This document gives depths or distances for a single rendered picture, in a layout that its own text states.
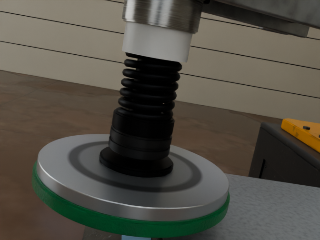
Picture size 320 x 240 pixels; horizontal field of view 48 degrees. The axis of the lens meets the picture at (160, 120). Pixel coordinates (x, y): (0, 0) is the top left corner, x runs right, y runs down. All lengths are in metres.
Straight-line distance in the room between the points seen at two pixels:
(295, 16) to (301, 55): 6.46
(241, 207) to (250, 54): 6.11
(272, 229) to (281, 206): 0.08
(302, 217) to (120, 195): 0.29
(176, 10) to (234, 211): 0.27
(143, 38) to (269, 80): 6.37
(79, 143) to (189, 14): 0.20
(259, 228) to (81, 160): 0.23
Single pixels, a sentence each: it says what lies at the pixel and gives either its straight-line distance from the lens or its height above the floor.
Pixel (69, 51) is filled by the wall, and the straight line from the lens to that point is 6.53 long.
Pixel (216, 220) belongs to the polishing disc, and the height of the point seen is 0.84.
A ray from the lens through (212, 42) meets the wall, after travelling 6.42.
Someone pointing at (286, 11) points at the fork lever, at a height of 1.05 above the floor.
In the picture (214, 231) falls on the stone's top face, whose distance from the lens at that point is 0.42.
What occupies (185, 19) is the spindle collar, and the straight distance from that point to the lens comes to 0.35.
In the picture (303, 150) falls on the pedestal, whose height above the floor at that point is 0.74.
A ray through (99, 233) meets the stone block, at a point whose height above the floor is 0.74.
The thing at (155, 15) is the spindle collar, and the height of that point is 1.02.
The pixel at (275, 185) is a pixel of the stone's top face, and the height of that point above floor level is 0.81.
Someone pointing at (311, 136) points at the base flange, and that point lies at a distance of 1.32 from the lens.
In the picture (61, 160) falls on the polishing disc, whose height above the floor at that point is 0.86.
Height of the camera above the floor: 1.00
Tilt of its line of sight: 12 degrees down
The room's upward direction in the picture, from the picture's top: 10 degrees clockwise
